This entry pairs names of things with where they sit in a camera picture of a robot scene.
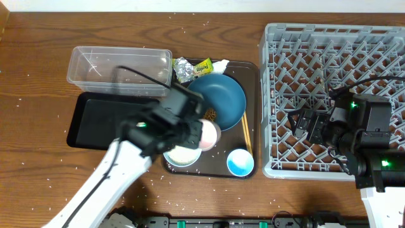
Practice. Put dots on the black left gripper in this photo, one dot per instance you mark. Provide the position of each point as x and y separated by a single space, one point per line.
196 134

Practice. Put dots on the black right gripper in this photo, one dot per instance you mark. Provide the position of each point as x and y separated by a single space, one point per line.
305 123

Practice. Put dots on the pink plastic cup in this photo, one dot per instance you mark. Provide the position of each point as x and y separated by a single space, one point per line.
211 134

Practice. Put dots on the large dark blue bowl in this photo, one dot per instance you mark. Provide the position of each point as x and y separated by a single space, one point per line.
223 94

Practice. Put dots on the small light blue cup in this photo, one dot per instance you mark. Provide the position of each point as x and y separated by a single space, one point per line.
240 162

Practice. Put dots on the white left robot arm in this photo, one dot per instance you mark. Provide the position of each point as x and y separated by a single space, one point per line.
128 157

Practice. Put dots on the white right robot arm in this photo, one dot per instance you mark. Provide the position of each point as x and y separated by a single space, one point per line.
359 129

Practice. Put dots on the grey dishwasher rack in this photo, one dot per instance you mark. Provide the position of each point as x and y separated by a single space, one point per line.
299 65

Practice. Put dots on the light blue rice bowl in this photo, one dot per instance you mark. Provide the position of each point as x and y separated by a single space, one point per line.
181 156

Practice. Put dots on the brown food scrap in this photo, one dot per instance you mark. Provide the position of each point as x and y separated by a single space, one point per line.
210 115

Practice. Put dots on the crumpled aluminium foil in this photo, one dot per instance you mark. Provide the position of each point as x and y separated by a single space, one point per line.
183 69

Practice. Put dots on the dark brown serving tray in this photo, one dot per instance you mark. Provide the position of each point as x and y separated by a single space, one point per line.
244 135

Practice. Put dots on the yellow snack wrapper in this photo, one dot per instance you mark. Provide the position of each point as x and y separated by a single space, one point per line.
203 68

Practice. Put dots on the crumpled white tissue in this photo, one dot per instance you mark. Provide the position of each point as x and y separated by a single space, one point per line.
219 67

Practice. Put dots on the black rectangular tray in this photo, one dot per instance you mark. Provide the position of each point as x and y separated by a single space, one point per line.
97 117

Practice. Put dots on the clear plastic bin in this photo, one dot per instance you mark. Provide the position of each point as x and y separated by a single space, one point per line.
91 69

